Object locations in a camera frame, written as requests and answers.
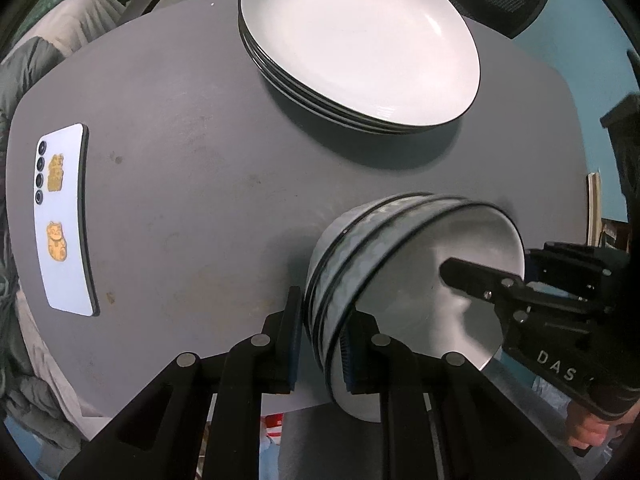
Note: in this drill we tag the pale plastic bag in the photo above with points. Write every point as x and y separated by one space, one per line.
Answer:
550 395

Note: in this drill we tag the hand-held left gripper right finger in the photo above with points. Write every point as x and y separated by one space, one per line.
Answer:
347 360

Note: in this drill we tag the grey crumpled blanket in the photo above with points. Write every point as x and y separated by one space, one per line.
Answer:
25 70

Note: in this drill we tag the white plate dark rim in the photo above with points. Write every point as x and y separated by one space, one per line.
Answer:
300 99
300 104
300 95

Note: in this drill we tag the stack of white plates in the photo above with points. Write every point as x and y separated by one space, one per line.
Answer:
360 45

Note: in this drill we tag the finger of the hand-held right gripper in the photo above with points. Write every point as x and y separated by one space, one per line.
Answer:
475 277
585 275

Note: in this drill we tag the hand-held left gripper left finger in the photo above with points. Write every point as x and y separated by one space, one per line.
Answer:
295 330

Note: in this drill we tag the dark furniture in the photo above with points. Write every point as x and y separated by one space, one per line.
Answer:
625 160

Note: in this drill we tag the cream bedding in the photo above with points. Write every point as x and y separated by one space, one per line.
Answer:
75 15

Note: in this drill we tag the white phone with gold stickers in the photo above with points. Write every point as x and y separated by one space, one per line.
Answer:
65 240

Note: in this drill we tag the person's right hand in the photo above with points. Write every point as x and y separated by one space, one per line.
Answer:
585 430

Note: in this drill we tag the grey ribbed bowl white inside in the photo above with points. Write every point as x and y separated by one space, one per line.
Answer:
415 320
360 250
325 245

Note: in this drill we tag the pale wooden strip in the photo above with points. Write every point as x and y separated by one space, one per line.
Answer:
593 210

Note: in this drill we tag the red and white package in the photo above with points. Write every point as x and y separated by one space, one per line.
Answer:
272 427

